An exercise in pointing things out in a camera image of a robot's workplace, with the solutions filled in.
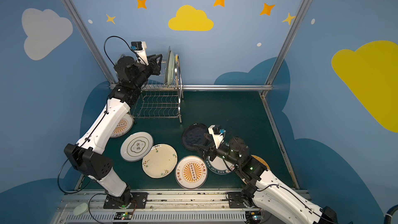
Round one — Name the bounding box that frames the white plate with black motif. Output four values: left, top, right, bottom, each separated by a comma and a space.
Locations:
120, 132, 153, 162

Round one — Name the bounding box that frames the orange sunburst plate front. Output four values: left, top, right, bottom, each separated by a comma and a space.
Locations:
175, 156, 208, 190

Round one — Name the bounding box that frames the orange sunburst plate by rack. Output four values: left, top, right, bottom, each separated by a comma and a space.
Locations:
110, 113, 134, 139

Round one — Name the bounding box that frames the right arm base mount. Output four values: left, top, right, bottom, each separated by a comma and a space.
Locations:
226, 191, 260, 209

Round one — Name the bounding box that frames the small pale green plate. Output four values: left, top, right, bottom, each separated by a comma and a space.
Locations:
174, 55, 179, 83

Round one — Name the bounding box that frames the right green circuit board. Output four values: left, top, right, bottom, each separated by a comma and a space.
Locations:
245, 212, 263, 224

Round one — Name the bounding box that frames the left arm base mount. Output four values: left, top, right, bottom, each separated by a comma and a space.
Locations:
103, 192, 148, 209

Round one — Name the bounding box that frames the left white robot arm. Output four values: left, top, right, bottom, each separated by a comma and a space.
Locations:
64, 55, 162, 208

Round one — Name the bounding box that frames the cream floral plate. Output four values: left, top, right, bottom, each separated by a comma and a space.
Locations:
142, 144, 178, 178

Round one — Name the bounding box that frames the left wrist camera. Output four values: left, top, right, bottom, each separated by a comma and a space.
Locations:
131, 41, 149, 65

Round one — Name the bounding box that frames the yellow woven plate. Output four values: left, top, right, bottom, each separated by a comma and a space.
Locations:
242, 155, 270, 185

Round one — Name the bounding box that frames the right aluminium upright post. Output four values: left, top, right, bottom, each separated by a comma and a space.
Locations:
265, 0, 313, 87

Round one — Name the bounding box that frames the left green circuit board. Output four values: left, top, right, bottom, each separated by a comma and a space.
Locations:
114, 212, 133, 220

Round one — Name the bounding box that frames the green rim Hao Wei plate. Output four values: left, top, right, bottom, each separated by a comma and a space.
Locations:
205, 156, 235, 175

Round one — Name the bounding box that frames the dark blue speckled plate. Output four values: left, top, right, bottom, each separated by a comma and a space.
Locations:
181, 123, 208, 150

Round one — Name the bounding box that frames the aluminium back frame rail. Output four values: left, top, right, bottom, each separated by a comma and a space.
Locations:
142, 85, 273, 91

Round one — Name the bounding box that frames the green circuit board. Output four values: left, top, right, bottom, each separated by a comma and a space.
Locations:
245, 212, 263, 224
114, 212, 133, 220

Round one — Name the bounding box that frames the aluminium upright post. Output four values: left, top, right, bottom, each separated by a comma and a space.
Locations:
61, 0, 116, 88
265, 0, 313, 87

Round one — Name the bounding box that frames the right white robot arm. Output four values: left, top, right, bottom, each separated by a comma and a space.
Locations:
193, 138, 338, 224

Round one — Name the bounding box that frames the left aluminium upright post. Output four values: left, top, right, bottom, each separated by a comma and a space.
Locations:
61, 0, 116, 88

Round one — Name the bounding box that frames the large pale green plate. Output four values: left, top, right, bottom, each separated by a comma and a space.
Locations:
164, 47, 175, 86

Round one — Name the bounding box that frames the steel two-tier dish rack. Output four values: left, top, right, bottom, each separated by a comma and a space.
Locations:
130, 61, 183, 122

